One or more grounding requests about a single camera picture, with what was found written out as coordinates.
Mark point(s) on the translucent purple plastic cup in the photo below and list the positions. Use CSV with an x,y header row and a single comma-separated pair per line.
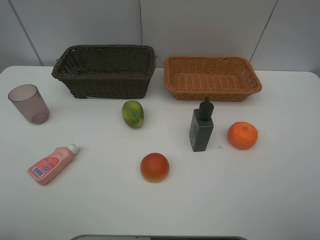
x,y
30,103

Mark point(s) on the dark brown wicker basket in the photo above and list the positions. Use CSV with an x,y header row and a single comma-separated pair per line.
x,y
112,71

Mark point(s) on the dark green pump bottle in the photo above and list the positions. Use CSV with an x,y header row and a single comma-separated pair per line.
x,y
201,126

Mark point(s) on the orange tangerine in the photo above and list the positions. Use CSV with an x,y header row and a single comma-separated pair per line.
x,y
242,135

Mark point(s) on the green mango fruit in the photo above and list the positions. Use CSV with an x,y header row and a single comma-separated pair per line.
x,y
133,114

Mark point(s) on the pink lotion bottle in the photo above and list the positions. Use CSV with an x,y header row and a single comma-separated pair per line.
x,y
48,167

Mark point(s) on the orange wicker basket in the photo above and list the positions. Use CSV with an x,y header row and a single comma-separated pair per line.
x,y
220,78

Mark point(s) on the red round fruit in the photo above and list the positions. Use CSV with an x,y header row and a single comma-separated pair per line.
x,y
154,167

